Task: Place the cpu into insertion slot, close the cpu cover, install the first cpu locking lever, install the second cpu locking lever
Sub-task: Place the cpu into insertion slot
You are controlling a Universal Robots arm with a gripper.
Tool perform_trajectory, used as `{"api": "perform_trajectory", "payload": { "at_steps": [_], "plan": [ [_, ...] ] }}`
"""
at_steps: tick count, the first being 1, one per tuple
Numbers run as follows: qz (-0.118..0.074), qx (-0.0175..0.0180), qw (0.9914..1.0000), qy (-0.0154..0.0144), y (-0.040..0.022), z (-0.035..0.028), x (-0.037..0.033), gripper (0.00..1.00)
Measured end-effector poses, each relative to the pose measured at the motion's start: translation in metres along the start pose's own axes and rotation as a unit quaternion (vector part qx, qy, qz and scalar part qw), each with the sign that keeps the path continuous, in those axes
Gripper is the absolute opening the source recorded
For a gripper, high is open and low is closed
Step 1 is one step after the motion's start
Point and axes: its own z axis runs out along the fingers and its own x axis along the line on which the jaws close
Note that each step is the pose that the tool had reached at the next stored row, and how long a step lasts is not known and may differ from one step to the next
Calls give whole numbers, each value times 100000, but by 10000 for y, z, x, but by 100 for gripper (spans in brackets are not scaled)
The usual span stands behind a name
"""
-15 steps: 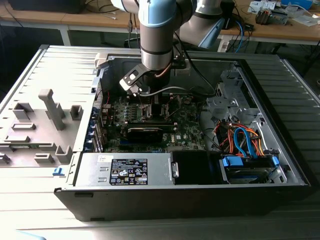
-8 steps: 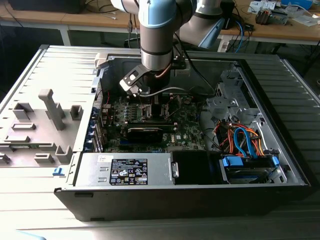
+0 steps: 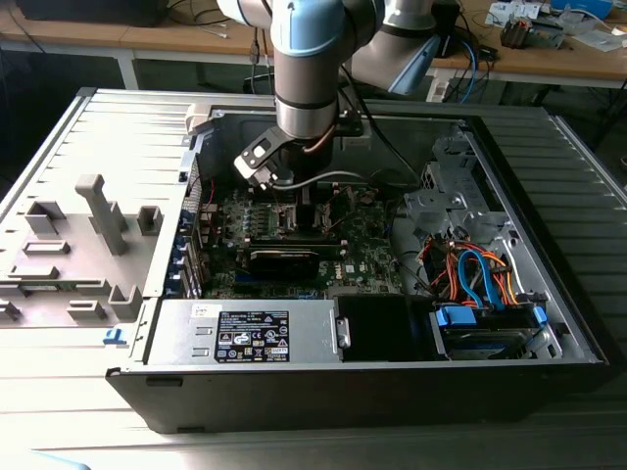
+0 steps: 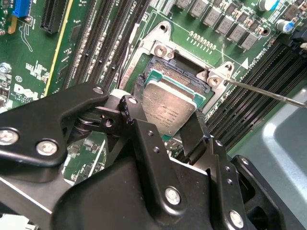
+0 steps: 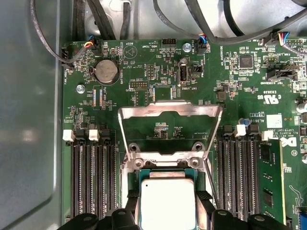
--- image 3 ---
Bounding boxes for black graphics card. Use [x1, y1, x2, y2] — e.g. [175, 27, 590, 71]
[234, 246, 323, 284]

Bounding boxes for thin black wire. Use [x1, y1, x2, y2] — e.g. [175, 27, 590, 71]
[367, 167, 420, 192]

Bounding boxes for metal socket cover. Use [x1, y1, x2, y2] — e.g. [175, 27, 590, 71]
[322, 187, 352, 229]

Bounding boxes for orange red wire bundle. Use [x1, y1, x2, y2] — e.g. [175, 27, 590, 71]
[419, 236, 465, 301]

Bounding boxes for wooden desk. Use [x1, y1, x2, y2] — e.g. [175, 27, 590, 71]
[0, 0, 627, 92]

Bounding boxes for black monitor stand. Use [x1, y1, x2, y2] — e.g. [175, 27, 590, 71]
[432, 0, 474, 61]

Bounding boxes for blue disk carrier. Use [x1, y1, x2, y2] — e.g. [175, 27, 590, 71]
[432, 302, 550, 344]

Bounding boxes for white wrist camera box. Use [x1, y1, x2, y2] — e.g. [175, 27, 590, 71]
[233, 125, 295, 193]

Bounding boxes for green motherboard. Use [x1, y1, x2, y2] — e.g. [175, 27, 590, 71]
[198, 185, 409, 301]

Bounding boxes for black plastic shroud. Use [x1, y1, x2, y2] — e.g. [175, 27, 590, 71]
[336, 295, 435, 364]

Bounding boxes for silver power supply unit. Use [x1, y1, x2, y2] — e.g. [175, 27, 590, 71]
[143, 297, 355, 367]

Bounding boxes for CPU socket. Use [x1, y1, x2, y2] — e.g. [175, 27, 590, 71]
[273, 200, 339, 234]

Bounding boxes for copper heatsink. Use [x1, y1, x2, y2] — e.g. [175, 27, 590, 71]
[499, 13, 534, 50]

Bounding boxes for beige case latch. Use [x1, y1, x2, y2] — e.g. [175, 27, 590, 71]
[184, 102, 217, 137]

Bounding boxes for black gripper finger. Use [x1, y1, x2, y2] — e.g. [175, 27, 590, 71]
[295, 187, 323, 237]

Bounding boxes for black open PC case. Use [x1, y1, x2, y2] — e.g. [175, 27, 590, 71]
[105, 86, 611, 436]

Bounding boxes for silver metal drive cage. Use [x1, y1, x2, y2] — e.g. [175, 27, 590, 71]
[401, 127, 520, 246]

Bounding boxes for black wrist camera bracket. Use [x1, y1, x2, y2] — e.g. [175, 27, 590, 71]
[336, 110, 365, 139]

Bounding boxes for black box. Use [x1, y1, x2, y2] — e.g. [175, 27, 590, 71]
[16, 0, 170, 29]

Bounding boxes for grey parts rack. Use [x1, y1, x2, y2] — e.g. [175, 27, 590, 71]
[0, 172, 167, 330]

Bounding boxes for hard disk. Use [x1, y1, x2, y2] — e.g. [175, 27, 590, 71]
[442, 328, 536, 362]

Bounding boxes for blue box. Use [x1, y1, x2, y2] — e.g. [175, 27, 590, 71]
[549, 0, 614, 19]

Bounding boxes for blue cable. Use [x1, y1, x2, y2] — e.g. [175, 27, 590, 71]
[458, 38, 489, 105]

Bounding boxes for grey camera cable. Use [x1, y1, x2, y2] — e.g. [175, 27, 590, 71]
[268, 169, 423, 192]

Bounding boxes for blue flat wire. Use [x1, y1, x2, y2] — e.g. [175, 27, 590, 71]
[458, 248, 506, 312]

